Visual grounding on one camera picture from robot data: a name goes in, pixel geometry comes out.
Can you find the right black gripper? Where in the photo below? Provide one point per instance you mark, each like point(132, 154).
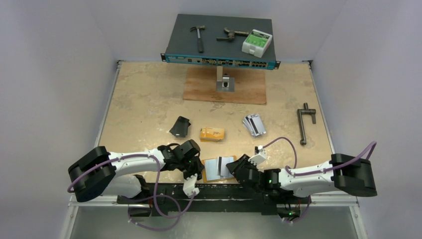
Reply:
point(246, 170)

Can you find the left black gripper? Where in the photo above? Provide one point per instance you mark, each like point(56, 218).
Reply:
point(198, 168)

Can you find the orange leather card holder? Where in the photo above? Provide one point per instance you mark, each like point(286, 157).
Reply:
point(215, 169)

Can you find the gold credit card stack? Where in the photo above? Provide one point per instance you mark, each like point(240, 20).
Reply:
point(212, 134)

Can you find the black credit card stack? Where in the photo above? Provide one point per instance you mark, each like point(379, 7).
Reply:
point(180, 127)

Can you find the white credit card stack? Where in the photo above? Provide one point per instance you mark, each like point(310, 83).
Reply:
point(254, 125)

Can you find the single white credit card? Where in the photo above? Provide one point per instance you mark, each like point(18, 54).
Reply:
point(222, 170)

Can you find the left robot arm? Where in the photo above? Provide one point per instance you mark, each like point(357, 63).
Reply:
point(100, 172)

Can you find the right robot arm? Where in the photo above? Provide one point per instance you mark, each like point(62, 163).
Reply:
point(342, 172)

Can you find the plywood board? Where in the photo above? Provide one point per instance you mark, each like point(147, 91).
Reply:
point(249, 86)

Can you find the small hammer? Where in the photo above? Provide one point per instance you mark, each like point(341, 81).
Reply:
point(198, 29)

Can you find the white green electronic box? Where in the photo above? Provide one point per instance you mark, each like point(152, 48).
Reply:
point(256, 43)

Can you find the brass clamp tool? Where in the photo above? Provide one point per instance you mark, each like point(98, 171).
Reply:
point(231, 34)

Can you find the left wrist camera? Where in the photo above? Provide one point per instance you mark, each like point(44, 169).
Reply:
point(189, 186)

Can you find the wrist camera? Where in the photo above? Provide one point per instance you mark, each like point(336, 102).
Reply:
point(189, 186)
point(259, 157)

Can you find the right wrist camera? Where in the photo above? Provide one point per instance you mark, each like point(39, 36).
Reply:
point(259, 157)

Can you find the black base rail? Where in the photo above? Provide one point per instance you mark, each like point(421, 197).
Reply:
point(229, 198)

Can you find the metal stand bracket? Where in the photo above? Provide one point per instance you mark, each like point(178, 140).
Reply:
point(224, 83)

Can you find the blue network switch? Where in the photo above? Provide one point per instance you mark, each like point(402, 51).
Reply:
point(182, 46)

